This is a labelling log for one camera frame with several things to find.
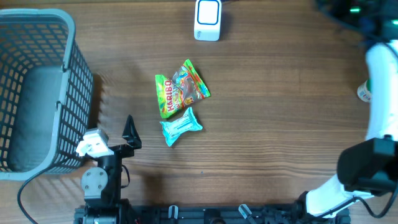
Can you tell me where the mint green wipes pack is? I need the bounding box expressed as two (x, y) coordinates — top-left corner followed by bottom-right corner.
(160, 107), (203, 147)

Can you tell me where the green Haribo candy bag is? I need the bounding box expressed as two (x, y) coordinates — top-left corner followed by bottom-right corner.
(155, 59), (211, 119)

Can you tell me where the black left camera cable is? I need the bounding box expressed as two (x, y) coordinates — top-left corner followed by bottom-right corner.
(17, 157), (88, 224)

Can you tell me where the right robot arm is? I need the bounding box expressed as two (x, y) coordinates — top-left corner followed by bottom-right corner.
(295, 1), (397, 222)

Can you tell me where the white barcode scanner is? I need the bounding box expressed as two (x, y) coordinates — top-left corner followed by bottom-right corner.
(193, 0), (222, 42)

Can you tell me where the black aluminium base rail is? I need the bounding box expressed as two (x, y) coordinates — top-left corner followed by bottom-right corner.
(73, 203), (351, 224)

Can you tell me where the green lid jar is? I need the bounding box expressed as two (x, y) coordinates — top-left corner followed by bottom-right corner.
(357, 80), (372, 103)

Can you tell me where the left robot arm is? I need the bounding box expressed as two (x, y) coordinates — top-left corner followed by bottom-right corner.
(73, 115), (142, 224)

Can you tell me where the grey plastic shopping basket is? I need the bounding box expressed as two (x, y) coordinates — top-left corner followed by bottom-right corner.
(1, 9), (94, 181)

